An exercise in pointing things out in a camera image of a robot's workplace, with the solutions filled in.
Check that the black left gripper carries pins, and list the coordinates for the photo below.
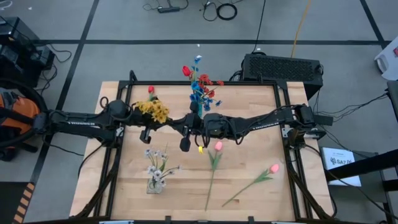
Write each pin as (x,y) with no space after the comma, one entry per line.
(141,122)

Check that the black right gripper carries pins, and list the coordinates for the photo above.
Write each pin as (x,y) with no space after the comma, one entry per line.
(214,124)

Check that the yellow artificial flower bunch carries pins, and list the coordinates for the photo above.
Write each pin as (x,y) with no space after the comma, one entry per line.
(155,109)

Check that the white artificial flower bunch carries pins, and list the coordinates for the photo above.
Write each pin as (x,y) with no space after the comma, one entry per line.
(157,174)

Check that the blue artificial flower bunch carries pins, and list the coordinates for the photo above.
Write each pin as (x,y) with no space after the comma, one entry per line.
(195,85)

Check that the red artificial tulip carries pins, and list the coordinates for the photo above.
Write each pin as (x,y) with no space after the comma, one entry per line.
(151,89)
(186,71)

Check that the red artificial flower bunch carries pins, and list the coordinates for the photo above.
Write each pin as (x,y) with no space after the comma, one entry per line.
(203,77)

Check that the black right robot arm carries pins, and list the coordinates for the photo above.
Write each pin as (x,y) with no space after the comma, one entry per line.
(264,123)

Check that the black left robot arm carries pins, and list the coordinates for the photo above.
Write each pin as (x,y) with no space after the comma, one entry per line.
(81,124)

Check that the teal glass vase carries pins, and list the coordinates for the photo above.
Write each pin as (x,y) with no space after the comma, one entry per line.
(200,109)

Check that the clear glass vase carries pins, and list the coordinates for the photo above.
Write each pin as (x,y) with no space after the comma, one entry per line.
(152,190)

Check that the pink artificial tulip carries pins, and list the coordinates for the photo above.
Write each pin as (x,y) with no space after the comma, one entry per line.
(274,168)
(218,145)

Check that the black computer case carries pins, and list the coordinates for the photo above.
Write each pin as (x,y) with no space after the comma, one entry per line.
(280,70)

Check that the orange black vacuum cleaner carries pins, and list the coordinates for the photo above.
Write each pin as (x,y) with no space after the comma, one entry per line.
(38,99)

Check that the black power strip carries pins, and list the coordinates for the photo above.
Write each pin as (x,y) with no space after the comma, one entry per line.
(168,10)

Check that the black power adapter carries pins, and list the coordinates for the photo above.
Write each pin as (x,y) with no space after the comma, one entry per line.
(323,120)

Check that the white labelled box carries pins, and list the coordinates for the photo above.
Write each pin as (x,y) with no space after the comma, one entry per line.
(339,161)

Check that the black equipment case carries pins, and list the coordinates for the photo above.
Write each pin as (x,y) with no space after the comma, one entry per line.
(15,34)

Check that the black metal stand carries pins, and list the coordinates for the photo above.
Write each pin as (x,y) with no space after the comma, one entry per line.
(367,163)

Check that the white plastic object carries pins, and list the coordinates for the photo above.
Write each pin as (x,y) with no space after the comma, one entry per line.
(388,62)

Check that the black metal table frame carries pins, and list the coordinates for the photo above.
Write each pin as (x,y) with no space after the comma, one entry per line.
(248,83)

